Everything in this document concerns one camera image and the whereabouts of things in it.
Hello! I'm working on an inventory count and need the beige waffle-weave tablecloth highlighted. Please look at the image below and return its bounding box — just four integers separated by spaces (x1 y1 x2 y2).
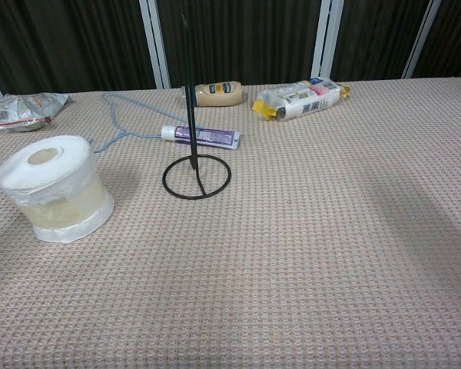
0 78 461 369

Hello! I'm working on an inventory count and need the white yellow plastic package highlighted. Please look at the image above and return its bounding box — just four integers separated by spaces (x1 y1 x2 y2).
252 78 353 122

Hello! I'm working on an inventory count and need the white paper towel roll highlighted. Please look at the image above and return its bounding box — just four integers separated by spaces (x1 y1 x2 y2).
0 134 115 244

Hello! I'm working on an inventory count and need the black wire roll holder stand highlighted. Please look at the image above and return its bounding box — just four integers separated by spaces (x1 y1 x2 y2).
161 13 231 200

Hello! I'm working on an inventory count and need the clear plastic snack bag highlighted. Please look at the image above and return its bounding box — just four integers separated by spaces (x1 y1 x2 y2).
0 92 70 133

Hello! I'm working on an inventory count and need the white purple toothpaste tube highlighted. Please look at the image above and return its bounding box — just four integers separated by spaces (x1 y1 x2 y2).
161 125 240 150

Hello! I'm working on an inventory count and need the beige mayonnaise squeeze bottle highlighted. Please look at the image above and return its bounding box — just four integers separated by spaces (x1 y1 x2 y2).
181 80 244 108

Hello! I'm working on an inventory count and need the light blue wire hanger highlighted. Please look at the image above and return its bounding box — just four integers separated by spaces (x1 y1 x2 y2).
88 91 203 155

